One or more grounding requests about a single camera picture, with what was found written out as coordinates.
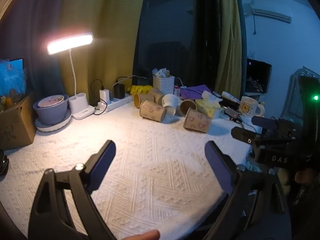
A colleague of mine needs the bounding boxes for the blue lit screen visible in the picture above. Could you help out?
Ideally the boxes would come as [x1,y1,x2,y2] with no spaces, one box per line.
[0,58,27,101]

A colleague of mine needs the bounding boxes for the yellow rubber gloves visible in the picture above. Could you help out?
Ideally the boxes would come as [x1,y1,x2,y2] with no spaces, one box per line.
[127,85,153,95]

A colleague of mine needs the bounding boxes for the yellow tissue pack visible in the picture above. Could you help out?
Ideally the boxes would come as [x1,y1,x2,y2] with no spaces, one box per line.
[195,91,223,119]

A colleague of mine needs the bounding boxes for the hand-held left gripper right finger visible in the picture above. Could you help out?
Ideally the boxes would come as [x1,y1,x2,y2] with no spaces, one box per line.
[204,141,292,240]

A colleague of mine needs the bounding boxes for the black cable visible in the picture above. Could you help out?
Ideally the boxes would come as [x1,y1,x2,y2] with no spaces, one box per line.
[89,79,104,107]

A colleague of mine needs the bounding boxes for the white desk lamp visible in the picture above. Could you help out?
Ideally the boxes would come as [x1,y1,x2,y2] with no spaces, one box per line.
[47,32,95,121]

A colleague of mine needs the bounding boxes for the white power strip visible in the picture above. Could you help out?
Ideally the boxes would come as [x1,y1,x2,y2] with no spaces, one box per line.
[94,93,133,113]

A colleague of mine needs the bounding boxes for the black round object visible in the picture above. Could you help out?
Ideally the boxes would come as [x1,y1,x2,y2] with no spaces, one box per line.
[0,149,10,174]

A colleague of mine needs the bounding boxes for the dark monitor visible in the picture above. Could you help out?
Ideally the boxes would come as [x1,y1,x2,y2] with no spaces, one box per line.
[246,58,273,93]

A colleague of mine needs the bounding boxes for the white round plate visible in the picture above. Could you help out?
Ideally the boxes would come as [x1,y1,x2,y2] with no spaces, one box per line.
[35,108,73,133]

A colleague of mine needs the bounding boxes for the grey metal frame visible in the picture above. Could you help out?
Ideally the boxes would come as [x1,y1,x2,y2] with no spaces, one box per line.
[287,66,320,127]

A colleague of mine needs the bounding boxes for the white tube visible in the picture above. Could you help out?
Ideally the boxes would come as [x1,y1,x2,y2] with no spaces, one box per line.
[221,91,241,102]

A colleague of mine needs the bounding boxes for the black power adapter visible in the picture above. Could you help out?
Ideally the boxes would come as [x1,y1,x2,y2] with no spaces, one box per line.
[113,83,126,99]

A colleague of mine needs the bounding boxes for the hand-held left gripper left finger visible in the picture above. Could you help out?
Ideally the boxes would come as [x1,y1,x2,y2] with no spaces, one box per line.
[27,140,118,240]

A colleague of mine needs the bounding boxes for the purple cloth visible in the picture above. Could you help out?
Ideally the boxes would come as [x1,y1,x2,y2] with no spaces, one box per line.
[180,86,213,100]

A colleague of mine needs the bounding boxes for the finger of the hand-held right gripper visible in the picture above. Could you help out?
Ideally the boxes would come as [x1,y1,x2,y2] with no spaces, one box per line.
[231,127,263,144]
[251,116,279,132]

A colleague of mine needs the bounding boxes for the black device red light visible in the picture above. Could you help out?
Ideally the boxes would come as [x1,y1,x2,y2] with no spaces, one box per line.
[221,97,243,123]

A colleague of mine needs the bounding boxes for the white charger block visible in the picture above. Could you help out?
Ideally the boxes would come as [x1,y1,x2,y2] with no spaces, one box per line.
[99,89,111,102]

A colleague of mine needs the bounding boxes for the person's right hand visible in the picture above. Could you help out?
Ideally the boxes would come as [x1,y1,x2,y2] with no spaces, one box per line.
[294,169,315,184]

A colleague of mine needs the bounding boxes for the dark blue curtain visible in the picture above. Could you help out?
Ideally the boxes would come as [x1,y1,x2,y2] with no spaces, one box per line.
[14,0,68,99]

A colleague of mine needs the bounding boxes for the cardboard box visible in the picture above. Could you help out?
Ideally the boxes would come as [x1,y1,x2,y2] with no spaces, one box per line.
[0,94,37,151]

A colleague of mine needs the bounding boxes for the white paper cup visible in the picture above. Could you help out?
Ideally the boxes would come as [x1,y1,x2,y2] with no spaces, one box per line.
[162,94,179,117]

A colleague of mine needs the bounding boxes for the white woven basket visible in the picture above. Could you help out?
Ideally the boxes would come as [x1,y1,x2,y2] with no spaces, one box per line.
[152,74,175,96]

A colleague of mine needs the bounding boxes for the purple bowl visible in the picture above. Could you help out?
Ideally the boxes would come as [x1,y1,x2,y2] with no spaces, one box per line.
[33,94,70,125]

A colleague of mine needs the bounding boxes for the person's left hand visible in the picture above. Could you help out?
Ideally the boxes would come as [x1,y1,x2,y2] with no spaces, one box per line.
[117,229,161,240]

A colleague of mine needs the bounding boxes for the yellow curtain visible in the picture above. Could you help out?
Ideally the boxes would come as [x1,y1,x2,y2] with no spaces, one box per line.
[59,0,148,102]
[214,0,248,96]

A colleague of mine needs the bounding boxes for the white textured tablecloth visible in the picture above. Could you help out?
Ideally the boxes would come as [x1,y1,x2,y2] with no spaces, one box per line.
[0,99,263,240]

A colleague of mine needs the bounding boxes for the dark window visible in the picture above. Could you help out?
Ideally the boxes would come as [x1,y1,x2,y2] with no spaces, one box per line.
[132,0,222,92]

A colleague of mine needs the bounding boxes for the white mug yellow print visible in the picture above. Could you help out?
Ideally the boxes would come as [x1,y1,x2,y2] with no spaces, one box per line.
[239,96,266,117]

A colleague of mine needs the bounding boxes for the white air conditioner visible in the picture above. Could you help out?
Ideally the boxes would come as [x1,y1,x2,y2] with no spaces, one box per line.
[243,2,293,24]

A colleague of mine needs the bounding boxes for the brown patterned paper cup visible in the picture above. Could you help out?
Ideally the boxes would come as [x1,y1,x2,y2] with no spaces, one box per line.
[183,108,213,133]
[139,99,167,123]

